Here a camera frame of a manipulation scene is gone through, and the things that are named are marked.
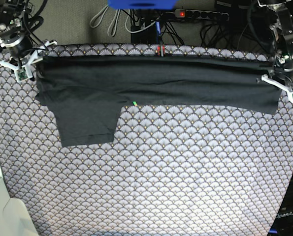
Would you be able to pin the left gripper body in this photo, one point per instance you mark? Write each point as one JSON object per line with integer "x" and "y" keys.
{"x": 280, "y": 74}

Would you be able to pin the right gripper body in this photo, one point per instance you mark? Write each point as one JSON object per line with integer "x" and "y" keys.
{"x": 15, "y": 37}

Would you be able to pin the dark grey T-shirt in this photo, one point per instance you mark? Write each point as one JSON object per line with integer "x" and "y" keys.
{"x": 86, "y": 94}

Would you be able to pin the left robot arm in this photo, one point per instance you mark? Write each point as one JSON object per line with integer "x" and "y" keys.
{"x": 279, "y": 46}

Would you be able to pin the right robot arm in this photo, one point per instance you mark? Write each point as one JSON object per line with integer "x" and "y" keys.
{"x": 20, "y": 8}

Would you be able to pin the black power strip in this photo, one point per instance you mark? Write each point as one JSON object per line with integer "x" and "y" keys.
{"x": 200, "y": 15}

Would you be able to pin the red and black clamp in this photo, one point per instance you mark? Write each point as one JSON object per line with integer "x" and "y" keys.
{"x": 161, "y": 50}

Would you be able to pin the fan-patterned table cloth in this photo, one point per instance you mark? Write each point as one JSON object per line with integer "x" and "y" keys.
{"x": 171, "y": 170}

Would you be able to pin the white plastic bin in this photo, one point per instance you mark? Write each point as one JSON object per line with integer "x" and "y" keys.
{"x": 14, "y": 216}

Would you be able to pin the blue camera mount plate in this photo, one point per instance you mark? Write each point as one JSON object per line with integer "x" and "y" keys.
{"x": 142, "y": 4}

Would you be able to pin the blue clamp handle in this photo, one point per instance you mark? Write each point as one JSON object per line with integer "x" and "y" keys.
{"x": 158, "y": 28}

